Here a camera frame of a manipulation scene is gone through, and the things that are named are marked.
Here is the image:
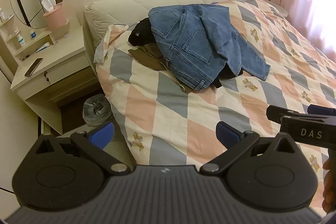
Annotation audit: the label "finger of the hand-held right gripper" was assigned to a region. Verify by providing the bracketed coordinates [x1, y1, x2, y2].
[266, 105, 311, 124]
[308, 104, 336, 116]

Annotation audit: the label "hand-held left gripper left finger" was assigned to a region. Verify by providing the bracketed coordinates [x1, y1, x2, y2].
[35, 121, 135, 177]

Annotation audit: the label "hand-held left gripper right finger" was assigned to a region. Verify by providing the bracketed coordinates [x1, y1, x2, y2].
[201, 121, 297, 177]

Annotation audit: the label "blue denim jeans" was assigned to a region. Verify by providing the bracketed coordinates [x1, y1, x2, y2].
[148, 4, 271, 90]

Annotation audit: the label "person's right hand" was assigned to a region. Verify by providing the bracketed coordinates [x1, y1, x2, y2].
[322, 158, 336, 214]

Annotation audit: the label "trash bin with plastic bag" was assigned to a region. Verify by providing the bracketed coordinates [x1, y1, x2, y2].
[83, 94, 112, 126]

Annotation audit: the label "checkered bear print quilt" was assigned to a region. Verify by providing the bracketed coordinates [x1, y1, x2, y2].
[94, 0, 336, 182]

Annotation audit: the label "cream nightstand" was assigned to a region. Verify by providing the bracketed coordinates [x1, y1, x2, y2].
[0, 14, 99, 135]

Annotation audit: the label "olive green garment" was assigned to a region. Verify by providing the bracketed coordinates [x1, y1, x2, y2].
[127, 43, 174, 71]

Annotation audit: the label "smartphone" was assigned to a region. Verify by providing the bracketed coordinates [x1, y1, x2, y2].
[24, 58, 43, 77]

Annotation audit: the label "black garment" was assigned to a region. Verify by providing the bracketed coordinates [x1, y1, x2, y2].
[128, 18, 158, 46]

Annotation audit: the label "pink tissue holder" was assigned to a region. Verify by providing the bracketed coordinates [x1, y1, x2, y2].
[43, 2, 68, 30]

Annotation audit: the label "white tissue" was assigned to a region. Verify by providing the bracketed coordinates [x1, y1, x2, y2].
[41, 0, 56, 12]

